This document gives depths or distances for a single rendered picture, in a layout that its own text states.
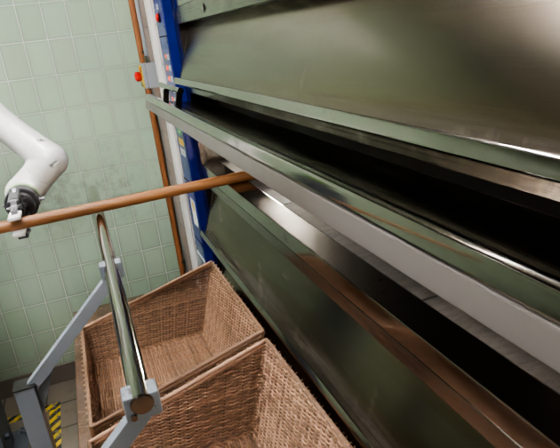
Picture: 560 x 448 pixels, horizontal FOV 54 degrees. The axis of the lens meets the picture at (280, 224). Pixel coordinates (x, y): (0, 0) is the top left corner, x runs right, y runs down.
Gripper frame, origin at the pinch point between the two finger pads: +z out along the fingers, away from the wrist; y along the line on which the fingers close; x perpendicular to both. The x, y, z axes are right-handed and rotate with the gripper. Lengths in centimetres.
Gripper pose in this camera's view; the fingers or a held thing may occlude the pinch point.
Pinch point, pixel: (17, 224)
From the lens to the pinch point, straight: 155.1
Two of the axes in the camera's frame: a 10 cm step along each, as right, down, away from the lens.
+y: 1.2, 9.3, 3.4
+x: -9.2, 2.3, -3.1
